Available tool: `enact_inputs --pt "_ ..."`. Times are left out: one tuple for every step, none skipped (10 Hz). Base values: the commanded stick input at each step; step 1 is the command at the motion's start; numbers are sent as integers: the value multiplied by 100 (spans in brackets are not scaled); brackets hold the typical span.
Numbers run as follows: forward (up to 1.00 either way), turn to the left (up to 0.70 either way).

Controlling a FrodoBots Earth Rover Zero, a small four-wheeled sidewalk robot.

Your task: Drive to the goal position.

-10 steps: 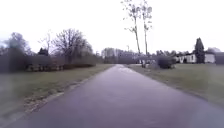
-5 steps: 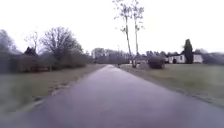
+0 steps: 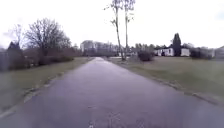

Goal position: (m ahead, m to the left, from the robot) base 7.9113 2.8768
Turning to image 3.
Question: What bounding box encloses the dark round bush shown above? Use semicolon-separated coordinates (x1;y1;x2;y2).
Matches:
137;50;155;62

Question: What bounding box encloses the dark conifer tree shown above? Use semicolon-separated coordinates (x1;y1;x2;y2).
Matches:
171;32;183;57

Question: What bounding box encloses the grey asphalt path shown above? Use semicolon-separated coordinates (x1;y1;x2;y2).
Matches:
0;56;224;128

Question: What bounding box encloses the grass field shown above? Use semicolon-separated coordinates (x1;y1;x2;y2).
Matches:
0;56;94;114
107;55;224;105

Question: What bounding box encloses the tall thin bare tree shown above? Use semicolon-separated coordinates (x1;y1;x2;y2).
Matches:
121;0;136;60
103;0;126;62

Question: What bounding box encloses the wide bare tree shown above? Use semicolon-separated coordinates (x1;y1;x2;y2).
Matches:
23;17;73;58

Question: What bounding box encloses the long dark hedge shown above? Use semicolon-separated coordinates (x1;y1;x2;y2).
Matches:
0;41;77;72

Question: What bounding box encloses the white low building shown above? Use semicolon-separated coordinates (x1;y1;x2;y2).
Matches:
154;47;191;58

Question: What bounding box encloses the distant grey building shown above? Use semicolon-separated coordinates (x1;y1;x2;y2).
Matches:
79;39;120;57

